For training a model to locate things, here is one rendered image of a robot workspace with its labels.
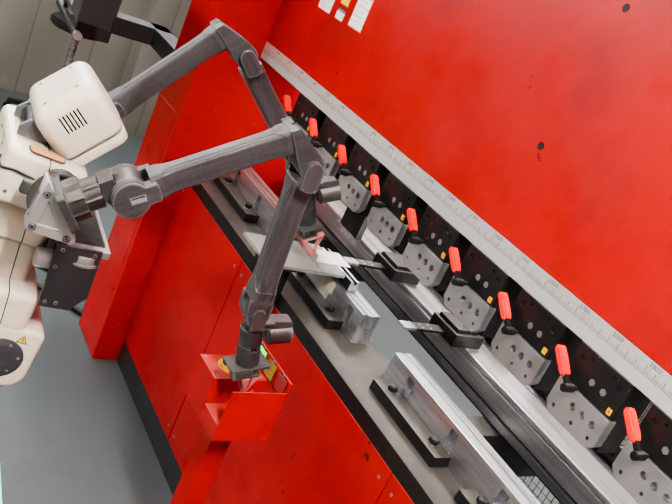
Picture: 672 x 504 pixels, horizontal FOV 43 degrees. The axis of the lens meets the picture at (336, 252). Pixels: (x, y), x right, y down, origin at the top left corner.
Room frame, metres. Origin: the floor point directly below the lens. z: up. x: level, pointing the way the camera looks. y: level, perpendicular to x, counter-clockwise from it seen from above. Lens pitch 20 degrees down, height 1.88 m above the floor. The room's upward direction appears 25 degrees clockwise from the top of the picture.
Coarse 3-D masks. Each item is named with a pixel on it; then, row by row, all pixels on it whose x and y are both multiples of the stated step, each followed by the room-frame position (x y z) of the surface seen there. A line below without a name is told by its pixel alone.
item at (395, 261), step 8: (376, 256) 2.53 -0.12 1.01; (384, 256) 2.52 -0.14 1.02; (392, 256) 2.52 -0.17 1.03; (400, 256) 2.55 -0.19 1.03; (352, 264) 2.40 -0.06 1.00; (360, 264) 2.42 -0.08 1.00; (368, 264) 2.44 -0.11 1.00; (376, 264) 2.47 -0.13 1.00; (384, 264) 2.49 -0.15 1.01; (392, 264) 2.48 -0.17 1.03; (400, 264) 2.48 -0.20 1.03; (384, 272) 2.48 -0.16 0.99; (392, 272) 2.45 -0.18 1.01; (400, 272) 2.46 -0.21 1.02; (408, 272) 2.48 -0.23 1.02; (392, 280) 2.45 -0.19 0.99; (400, 280) 2.46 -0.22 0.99; (408, 280) 2.48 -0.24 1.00; (416, 280) 2.50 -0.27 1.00
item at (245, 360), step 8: (240, 352) 1.80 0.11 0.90; (248, 352) 1.79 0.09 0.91; (256, 352) 1.81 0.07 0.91; (224, 360) 1.81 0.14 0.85; (232, 360) 1.82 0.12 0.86; (240, 360) 1.80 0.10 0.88; (248, 360) 1.80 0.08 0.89; (256, 360) 1.81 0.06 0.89; (264, 360) 1.85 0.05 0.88; (232, 368) 1.79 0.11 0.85; (240, 368) 1.80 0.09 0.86; (248, 368) 1.80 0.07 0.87; (256, 368) 1.81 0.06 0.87; (264, 368) 1.83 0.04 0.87; (232, 376) 1.78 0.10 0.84
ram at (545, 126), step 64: (384, 0) 2.55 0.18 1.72; (448, 0) 2.33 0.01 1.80; (512, 0) 2.15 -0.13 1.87; (576, 0) 1.99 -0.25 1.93; (640, 0) 1.86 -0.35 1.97; (320, 64) 2.70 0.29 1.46; (384, 64) 2.45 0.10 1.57; (448, 64) 2.24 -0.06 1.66; (512, 64) 2.07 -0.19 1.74; (576, 64) 1.92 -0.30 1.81; (640, 64) 1.80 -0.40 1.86; (384, 128) 2.35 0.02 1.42; (448, 128) 2.15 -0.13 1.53; (512, 128) 1.99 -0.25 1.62; (576, 128) 1.85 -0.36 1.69; (640, 128) 1.74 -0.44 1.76; (512, 192) 1.92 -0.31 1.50; (576, 192) 1.79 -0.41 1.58; (640, 192) 1.68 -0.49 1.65; (576, 256) 1.72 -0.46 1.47; (640, 256) 1.62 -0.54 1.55; (576, 320) 1.66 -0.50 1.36; (640, 320) 1.56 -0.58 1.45; (640, 384) 1.50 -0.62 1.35
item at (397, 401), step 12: (372, 384) 1.95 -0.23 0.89; (384, 384) 1.95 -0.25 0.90; (384, 396) 1.90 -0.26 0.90; (396, 396) 1.92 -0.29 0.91; (396, 408) 1.86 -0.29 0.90; (408, 408) 1.88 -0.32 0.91; (396, 420) 1.85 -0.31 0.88; (408, 420) 1.83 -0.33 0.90; (420, 420) 1.85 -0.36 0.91; (408, 432) 1.80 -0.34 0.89; (420, 432) 1.80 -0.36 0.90; (420, 444) 1.76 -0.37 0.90; (432, 456) 1.72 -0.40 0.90; (444, 456) 1.74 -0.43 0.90
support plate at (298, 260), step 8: (248, 232) 2.28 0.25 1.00; (248, 240) 2.24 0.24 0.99; (256, 240) 2.25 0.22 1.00; (264, 240) 2.27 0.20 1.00; (256, 248) 2.19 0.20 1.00; (296, 248) 2.32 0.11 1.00; (312, 248) 2.38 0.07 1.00; (320, 248) 2.41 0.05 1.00; (288, 256) 2.24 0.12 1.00; (296, 256) 2.26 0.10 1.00; (304, 256) 2.29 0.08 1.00; (288, 264) 2.18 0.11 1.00; (296, 264) 2.21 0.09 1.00; (304, 264) 2.23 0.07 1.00; (312, 264) 2.26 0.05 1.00; (320, 264) 2.29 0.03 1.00; (328, 264) 2.31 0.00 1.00; (312, 272) 2.22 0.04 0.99; (320, 272) 2.23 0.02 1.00; (328, 272) 2.25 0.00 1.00; (336, 272) 2.28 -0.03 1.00
